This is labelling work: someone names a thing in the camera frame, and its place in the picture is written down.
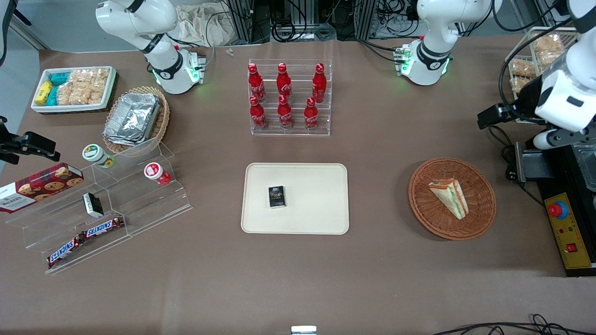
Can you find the clear cracker snack bag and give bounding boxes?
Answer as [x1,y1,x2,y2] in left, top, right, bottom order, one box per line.
[533,35,566,66]
[510,58,537,94]

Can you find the black floor cable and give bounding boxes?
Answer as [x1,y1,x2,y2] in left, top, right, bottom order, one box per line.
[431,314,596,335]

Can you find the small black white box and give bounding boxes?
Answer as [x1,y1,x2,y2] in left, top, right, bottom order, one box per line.
[82,192,105,218]

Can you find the black yellow control box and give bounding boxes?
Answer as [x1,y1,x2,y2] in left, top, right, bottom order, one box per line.
[538,144,596,278]

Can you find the black stand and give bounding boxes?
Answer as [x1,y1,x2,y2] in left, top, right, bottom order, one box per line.
[0,0,32,66]

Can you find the red lid yogurt cup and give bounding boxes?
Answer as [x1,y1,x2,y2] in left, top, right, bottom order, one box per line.
[143,162,172,187]

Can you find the clear rice cracker bag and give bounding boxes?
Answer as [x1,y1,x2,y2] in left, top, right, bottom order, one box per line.
[70,68,110,89]
[56,83,107,106]

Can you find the silver foil containers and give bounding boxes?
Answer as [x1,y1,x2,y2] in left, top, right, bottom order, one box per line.
[103,92,161,147]

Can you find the clear acrylic step display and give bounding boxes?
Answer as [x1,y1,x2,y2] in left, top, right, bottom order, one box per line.
[5,137,194,275]

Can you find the grey metal bracket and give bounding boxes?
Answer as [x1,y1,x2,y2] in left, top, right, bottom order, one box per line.
[515,142,555,183]

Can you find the beige plastic tray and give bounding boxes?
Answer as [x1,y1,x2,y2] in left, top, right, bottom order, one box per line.
[241,162,350,235]

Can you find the triangle sandwich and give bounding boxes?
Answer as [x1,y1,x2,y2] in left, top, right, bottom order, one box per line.
[428,178,469,220]

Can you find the red cola bottle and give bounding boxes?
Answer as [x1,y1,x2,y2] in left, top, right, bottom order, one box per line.
[278,94,294,130]
[277,63,293,103]
[304,97,319,132]
[249,95,268,131]
[312,63,327,104]
[248,63,266,103]

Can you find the clear plastic container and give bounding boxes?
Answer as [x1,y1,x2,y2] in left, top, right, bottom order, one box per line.
[573,142,596,192]

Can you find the black table cable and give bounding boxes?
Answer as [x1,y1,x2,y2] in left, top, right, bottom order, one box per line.
[488,125,545,208]

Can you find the Snickers chocolate bar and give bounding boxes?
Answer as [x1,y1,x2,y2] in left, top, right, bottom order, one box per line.
[47,233,87,268]
[84,216,125,239]

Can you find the black cable coil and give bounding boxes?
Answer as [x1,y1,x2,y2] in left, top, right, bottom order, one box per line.
[271,20,297,43]

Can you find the beige cloth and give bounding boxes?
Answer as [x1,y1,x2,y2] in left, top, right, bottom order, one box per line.
[177,4,236,47]

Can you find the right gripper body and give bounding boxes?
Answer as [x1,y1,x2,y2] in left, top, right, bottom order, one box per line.
[0,116,21,164]

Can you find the green lid yogurt cup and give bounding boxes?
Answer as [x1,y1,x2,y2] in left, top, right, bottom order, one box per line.
[82,144,115,169]

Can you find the round brown wicker basket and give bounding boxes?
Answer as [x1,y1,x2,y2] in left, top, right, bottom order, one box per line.
[408,158,497,241]

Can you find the light oval wicker basket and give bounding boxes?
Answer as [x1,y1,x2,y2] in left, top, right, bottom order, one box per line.
[102,86,170,155]

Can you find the aluminium frame post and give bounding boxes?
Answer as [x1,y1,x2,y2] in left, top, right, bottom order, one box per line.
[228,0,271,45]
[355,0,378,41]

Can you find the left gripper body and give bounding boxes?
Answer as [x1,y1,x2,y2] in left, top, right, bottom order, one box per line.
[515,70,596,133]

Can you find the red tartan cookie box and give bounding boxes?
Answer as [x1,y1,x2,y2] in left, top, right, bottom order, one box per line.
[0,162,84,214]

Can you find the yellow snack pack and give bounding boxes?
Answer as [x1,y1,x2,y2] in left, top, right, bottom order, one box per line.
[35,80,54,106]

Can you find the clear acrylic bottle rack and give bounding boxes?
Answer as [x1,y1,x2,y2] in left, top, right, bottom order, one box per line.
[248,59,333,137]

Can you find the white rectangular snack bin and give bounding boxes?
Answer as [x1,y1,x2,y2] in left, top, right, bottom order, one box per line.
[31,66,117,114]

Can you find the white wire basket rack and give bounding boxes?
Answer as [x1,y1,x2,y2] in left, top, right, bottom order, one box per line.
[505,27,582,124]

